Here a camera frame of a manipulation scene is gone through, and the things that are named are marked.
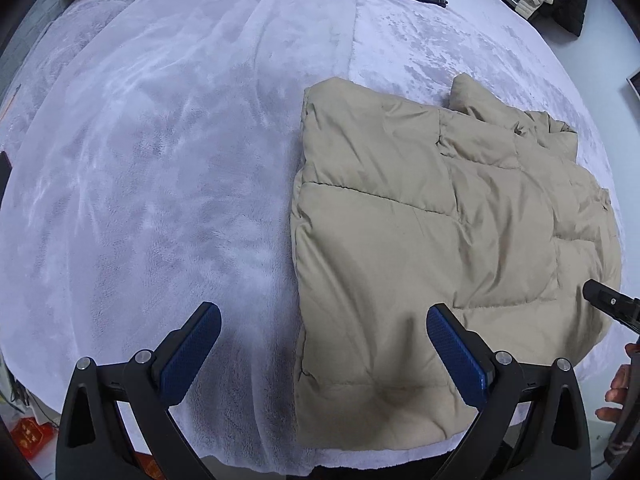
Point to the person's right hand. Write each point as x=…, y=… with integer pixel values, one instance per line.
x=616, y=394

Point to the black smartphone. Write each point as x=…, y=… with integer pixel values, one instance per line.
x=5, y=172

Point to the grey quilted headboard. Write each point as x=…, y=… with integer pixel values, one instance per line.
x=35, y=22

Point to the beige puffer jacket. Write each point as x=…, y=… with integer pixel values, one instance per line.
x=398, y=206

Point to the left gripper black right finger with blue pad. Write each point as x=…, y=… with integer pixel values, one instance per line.
x=530, y=422

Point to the wall mounted tv screen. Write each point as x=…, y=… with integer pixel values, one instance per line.
x=634, y=83

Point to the red gold packet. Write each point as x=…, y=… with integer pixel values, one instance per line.
x=31, y=437

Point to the lavender fleece blanket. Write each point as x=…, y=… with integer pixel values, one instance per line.
x=154, y=145

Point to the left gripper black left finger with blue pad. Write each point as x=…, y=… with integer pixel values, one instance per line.
x=93, y=442

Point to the red box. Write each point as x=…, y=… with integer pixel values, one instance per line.
x=149, y=466

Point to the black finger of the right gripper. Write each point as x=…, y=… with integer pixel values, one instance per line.
x=619, y=307

